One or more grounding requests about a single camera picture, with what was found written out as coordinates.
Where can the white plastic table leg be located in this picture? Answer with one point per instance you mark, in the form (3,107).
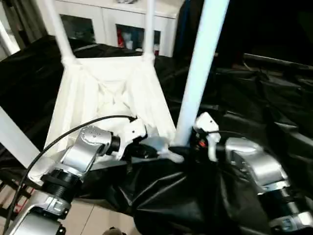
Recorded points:
(57,27)
(203,63)
(149,27)
(14,137)

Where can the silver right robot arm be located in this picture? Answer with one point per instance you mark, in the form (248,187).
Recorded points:
(259,166)

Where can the black plastic mat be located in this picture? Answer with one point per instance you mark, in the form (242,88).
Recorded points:
(264,122)

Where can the red carton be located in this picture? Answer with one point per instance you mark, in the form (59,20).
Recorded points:
(120,38)

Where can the black cabinet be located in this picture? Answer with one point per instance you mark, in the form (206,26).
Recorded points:
(190,24)

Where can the white cabinet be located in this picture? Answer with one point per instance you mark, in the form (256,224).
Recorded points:
(112,17)

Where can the black metal stand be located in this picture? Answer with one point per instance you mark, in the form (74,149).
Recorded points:
(10,196)

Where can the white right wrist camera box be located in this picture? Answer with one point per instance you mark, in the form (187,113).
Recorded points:
(208,129)

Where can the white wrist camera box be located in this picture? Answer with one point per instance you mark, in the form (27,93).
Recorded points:
(208,129)
(129,134)

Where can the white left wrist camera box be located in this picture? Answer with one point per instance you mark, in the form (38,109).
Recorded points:
(129,134)

